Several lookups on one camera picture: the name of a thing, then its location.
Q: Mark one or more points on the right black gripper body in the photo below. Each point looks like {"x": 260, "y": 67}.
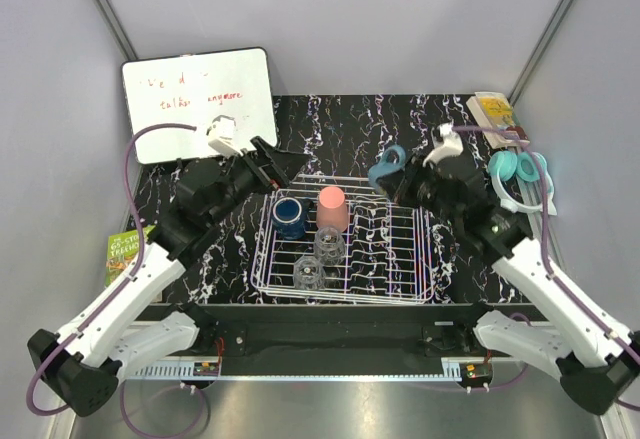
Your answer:
{"x": 420, "y": 187}

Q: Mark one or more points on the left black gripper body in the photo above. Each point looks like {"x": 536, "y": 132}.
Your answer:
{"x": 243, "y": 178}

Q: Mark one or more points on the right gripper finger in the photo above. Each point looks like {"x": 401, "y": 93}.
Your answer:
{"x": 387, "y": 185}
{"x": 408, "y": 161}

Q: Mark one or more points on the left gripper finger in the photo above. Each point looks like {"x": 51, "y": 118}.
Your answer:
{"x": 262, "y": 149}
{"x": 282, "y": 167}

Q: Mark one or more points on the light blue mug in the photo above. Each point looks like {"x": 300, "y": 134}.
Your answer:
{"x": 392, "y": 160}

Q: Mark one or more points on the dark blue mug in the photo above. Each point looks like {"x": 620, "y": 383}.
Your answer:
{"x": 290, "y": 218}

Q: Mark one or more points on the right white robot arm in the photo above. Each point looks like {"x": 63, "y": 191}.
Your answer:
{"x": 594, "y": 357}

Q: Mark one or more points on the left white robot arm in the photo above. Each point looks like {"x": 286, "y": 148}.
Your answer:
{"x": 85, "y": 361}

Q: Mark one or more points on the teal cat ear headphones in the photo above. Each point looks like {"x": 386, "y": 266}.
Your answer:
{"x": 506, "y": 165}

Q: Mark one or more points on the pink plastic cup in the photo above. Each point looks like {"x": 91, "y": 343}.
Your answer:
{"x": 332, "y": 210}

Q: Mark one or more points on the white whiteboard with red writing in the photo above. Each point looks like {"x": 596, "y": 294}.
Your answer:
{"x": 196, "y": 90}

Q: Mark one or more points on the clear glass cup rear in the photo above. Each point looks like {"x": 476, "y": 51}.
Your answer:
{"x": 329, "y": 246}

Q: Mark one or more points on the clear glass cup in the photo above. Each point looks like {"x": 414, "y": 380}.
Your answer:
{"x": 329, "y": 246}
{"x": 308, "y": 273}

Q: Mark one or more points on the yellow cover book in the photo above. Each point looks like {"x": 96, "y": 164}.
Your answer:
{"x": 493, "y": 110}

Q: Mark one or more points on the clear glass cup front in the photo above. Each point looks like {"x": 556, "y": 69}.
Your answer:
{"x": 308, "y": 273}

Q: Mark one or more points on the green treehouse book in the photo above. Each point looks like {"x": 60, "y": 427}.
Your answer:
{"x": 122, "y": 248}

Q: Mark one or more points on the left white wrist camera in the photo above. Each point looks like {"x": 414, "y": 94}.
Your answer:
{"x": 221, "y": 137}

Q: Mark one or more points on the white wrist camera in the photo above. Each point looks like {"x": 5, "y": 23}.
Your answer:
{"x": 221, "y": 137}
{"x": 449, "y": 146}

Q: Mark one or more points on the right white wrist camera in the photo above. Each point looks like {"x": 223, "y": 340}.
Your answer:
{"x": 449, "y": 146}

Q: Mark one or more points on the white wire dish rack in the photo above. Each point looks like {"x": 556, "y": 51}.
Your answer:
{"x": 387, "y": 248}

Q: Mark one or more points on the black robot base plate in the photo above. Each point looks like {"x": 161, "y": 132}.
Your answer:
{"x": 344, "y": 342}

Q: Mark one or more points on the white slotted cable duct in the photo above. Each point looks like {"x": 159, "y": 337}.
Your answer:
{"x": 175, "y": 370}

